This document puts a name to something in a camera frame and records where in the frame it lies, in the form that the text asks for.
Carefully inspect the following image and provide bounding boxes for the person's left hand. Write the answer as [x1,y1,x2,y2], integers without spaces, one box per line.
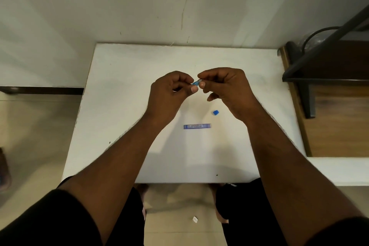
[145,71,199,128]

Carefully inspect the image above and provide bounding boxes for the person's right hand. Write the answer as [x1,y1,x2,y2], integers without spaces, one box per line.
[197,67,264,124]

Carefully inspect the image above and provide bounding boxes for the person's right forearm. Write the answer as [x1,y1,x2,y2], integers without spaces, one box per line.
[244,106,365,246]

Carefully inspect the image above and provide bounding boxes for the person's left forearm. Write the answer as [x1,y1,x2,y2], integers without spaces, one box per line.
[58,112,175,245]

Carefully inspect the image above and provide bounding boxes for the blue pencil lead tube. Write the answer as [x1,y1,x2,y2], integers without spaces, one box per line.
[183,123,211,130]

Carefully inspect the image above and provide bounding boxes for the person's left foot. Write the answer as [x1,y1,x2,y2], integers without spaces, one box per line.
[135,184,149,221]

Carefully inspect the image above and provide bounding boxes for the person's foot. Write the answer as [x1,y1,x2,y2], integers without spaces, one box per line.
[209,183,230,224]
[135,184,149,221]

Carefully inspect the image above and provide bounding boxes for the clear plastic bag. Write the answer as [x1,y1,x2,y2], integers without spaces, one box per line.
[300,28,344,53]

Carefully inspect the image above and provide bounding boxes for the person's right foot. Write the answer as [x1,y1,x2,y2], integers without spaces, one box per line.
[209,183,230,224]

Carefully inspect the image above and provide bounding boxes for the brown wooden desk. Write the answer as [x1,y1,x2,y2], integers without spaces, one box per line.
[278,40,369,158]

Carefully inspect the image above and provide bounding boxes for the person's black shirt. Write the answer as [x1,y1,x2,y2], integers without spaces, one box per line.
[0,189,369,246]

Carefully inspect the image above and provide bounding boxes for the dark brown object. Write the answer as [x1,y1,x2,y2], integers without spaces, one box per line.
[0,147,12,193]

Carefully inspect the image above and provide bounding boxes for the black metal frame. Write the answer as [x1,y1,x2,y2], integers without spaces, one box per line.
[282,4,369,119]

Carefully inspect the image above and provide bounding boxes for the black cable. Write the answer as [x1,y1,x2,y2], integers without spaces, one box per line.
[301,26,341,54]

